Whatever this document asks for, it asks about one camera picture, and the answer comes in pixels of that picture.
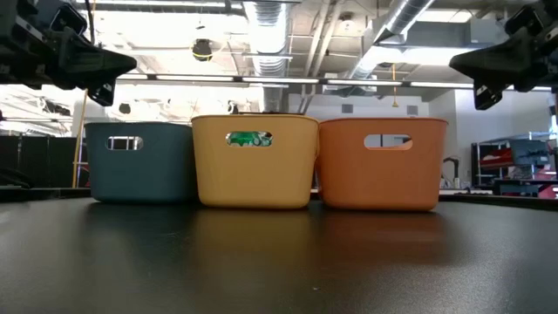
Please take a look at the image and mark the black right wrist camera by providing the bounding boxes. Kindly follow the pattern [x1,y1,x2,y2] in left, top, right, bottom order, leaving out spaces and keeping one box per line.
[504,3,544,38]

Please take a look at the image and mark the metal shelf rack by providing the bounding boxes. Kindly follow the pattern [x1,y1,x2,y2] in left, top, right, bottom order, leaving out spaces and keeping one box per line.
[470,133,558,200]

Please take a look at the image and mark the yellow plastic bin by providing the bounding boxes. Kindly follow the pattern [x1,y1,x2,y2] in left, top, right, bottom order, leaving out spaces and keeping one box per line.
[190,113,321,209]

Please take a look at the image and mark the horizontal LED light bar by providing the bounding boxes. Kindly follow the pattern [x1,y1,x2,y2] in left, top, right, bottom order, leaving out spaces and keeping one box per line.
[0,72,558,91]

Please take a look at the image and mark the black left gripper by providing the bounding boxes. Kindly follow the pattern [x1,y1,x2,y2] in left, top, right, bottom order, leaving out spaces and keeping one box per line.
[0,0,139,108]

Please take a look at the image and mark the green Sprite soda can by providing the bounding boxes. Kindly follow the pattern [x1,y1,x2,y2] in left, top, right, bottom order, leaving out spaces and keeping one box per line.
[227,131,272,147]

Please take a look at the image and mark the silver ventilation duct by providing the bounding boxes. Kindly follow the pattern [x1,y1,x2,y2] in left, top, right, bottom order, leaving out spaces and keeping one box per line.
[242,0,291,113]
[346,0,437,82]

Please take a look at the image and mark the black cabinets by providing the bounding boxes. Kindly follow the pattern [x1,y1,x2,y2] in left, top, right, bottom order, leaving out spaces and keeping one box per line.
[0,134,91,189]

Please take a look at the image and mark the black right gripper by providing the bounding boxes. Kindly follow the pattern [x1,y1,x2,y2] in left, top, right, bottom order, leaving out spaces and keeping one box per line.
[448,25,558,112]

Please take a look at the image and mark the yellow hanging cord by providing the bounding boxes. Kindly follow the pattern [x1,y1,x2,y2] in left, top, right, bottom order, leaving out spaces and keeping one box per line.
[391,63,400,109]

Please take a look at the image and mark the blue plastic bin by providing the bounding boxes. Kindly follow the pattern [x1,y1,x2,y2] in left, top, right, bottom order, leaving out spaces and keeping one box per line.
[84,121,196,203]

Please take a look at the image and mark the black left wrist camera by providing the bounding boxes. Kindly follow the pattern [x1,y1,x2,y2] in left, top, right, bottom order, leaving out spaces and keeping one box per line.
[49,2,89,37]

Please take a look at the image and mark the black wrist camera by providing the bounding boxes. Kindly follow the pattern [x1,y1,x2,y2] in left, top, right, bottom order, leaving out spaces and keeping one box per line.
[49,2,89,37]
[504,3,544,38]

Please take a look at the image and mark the orange plastic bin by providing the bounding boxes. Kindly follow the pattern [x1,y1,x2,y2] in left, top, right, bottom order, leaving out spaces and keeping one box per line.
[316,116,449,212]

